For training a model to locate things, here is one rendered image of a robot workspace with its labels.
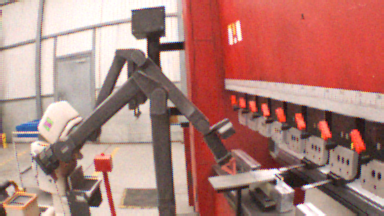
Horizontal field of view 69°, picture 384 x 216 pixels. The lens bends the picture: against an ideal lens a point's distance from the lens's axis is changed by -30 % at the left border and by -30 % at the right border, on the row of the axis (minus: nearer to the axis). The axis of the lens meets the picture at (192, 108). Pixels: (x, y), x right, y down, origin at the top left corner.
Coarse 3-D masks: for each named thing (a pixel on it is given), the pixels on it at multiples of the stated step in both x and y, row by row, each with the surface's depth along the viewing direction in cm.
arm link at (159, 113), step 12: (156, 96) 110; (156, 108) 110; (168, 108) 114; (156, 120) 113; (168, 120) 114; (156, 132) 114; (168, 132) 114; (156, 144) 114; (168, 144) 114; (156, 156) 115; (168, 156) 115; (156, 168) 115; (168, 168) 115; (156, 180) 116; (168, 180) 115; (168, 192) 116; (168, 204) 115
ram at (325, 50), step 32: (224, 0) 213; (256, 0) 148; (288, 0) 110; (320, 0) 85; (352, 0) 66; (224, 32) 226; (256, 32) 157; (288, 32) 117; (320, 32) 90; (352, 32) 70; (224, 64) 237; (256, 64) 165; (288, 64) 122; (320, 64) 93; (352, 64) 73; (288, 96) 126
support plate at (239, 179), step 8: (224, 176) 166; (232, 176) 164; (240, 176) 163; (248, 176) 161; (264, 176) 157; (216, 184) 154; (224, 184) 153; (232, 184) 151; (240, 184) 150; (248, 184) 151
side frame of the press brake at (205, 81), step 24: (192, 0) 235; (216, 0) 236; (192, 24) 236; (216, 24) 238; (192, 48) 237; (216, 48) 239; (192, 72) 239; (216, 72) 241; (192, 96) 240; (216, 96) 242; (216, 120) 243; (192, 144) 251; (240, 144) 246; (264, 144) 248; (192, 168) 263; (264, 168) 249
